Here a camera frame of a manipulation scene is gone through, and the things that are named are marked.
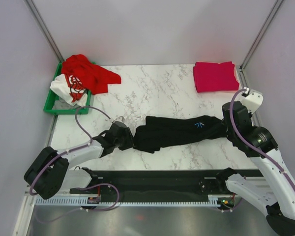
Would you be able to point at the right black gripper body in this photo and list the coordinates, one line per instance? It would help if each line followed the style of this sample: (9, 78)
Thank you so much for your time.
(228, 132)

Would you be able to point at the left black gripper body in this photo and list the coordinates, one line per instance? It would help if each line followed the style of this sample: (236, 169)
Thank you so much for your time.
(126, 142)

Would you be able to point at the black t shirt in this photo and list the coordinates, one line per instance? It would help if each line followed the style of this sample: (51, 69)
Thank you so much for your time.
(161, 132)

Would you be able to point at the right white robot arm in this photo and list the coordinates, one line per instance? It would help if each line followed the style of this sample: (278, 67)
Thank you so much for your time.
(279, 206)

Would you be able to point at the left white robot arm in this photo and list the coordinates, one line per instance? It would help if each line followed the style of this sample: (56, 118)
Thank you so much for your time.
(51, 171)

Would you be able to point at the white red printed t shirt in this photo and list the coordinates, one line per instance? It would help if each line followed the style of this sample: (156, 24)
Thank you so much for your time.
(69, 89)

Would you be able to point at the green plastic bin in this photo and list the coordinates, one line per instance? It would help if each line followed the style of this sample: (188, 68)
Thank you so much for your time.
(55, 106)

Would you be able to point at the folded pink t shirt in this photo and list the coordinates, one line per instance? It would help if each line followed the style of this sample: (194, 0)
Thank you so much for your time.
(215, 77)

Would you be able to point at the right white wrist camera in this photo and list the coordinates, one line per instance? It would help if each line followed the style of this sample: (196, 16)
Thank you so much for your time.
(252, 100)

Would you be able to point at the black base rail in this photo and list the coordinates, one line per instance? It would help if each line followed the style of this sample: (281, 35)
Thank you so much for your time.
(156, 185)

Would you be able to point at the right aluminium frame post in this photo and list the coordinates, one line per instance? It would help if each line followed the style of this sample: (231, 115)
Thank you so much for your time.
(261, 33)

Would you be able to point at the aluminium frame post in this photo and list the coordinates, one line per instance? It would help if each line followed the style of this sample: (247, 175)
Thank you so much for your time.
(44, 29)
(261, 33)

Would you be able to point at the blue grey cable duct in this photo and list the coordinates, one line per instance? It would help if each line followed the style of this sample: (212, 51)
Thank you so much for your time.
(91, 201)

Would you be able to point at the left aluminium frame post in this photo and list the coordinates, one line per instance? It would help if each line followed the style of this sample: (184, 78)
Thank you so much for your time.
(44, 29)

